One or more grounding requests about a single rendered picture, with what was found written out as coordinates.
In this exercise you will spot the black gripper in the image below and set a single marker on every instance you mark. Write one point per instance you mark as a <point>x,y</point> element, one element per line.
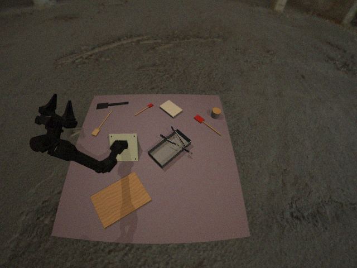
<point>67,120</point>

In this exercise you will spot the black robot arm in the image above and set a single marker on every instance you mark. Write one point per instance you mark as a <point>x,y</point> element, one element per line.
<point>67,151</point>

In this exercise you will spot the red spatula with wooden handle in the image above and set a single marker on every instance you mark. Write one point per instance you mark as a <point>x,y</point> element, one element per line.
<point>200,119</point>

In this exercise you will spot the black spatula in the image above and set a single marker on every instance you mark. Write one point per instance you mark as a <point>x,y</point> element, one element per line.
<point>105,105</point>

